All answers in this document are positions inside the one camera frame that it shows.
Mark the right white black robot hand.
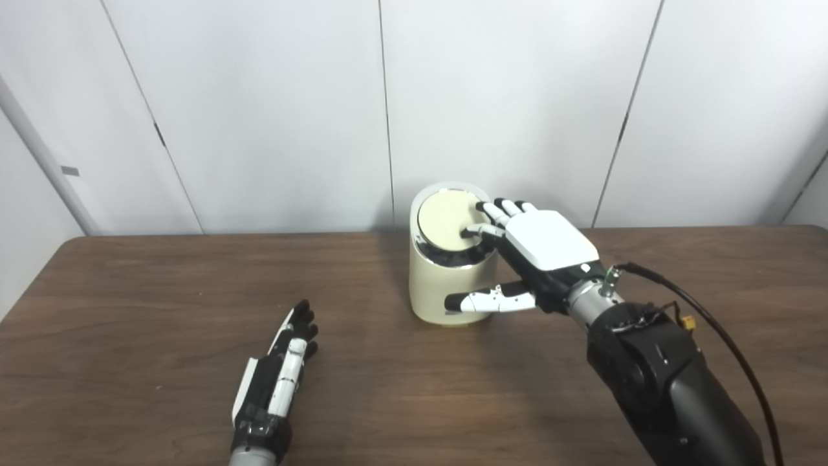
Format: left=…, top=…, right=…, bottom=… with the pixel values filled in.
left=445, top=198, right=609, bottom=316

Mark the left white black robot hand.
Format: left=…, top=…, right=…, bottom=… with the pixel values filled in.
left=231, top=299, right=319, bottom=461

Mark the cream-colored lidded bin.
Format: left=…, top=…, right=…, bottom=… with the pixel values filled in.
left=409, top=183, right=500, bottom=327

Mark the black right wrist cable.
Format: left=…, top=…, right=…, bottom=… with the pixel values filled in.
left=611, top=262, right=785, bottom=466

